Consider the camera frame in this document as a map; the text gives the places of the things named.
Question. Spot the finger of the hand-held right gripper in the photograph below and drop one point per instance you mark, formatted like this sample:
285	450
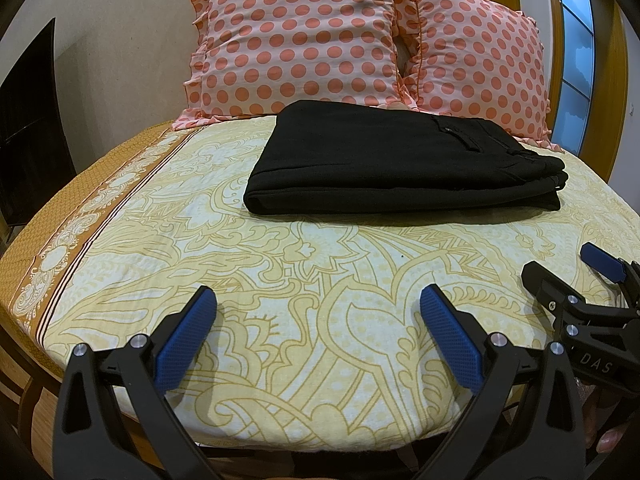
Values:
605	260
550	287

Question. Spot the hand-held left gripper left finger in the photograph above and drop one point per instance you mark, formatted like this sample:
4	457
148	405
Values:
185	332

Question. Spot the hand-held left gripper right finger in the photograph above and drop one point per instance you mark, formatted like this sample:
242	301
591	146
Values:
452	335

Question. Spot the black pants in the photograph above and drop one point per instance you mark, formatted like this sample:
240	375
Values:
390	165

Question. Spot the person's right hand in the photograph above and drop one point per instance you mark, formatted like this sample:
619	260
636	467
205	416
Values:
607	425

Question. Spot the yellow patterned bed sheet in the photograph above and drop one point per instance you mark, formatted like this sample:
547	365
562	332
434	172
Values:
225	260

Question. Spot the wooden framed glass door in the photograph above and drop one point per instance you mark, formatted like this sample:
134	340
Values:
580	50

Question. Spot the pink polka dot pillow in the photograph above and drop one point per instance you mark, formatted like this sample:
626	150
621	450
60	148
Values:
300	40
480	60

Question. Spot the black television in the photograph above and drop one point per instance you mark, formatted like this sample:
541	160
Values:
30	135

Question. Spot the wooden bed frame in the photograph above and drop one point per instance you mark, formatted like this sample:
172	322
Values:
25	410

